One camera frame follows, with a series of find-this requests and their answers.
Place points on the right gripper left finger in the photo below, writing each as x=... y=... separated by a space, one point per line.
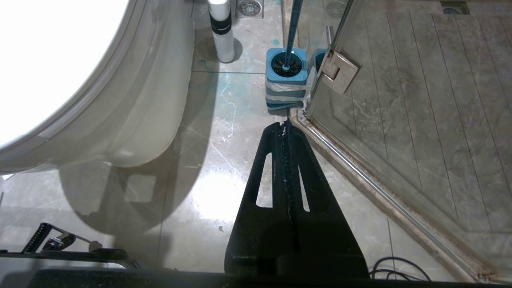
x=251 y=236

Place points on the metal door hinge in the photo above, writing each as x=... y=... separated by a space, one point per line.
x=339 y=68

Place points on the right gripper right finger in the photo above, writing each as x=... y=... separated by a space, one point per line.
x=328 y=236

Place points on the blue toilet brush holder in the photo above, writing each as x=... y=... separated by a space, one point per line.
x=286 y=90

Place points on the glass shower door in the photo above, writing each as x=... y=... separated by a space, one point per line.
x=424 y=120

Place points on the white toilet bowl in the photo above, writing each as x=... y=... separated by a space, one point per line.
x=80 y=76

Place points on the metal floor drain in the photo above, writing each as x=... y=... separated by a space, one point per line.
x=249 y=8

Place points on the white pipe with black band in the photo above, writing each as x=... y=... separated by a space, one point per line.
x=222 y=32

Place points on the metal shower door sill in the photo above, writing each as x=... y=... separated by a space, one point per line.
x=384 y=200

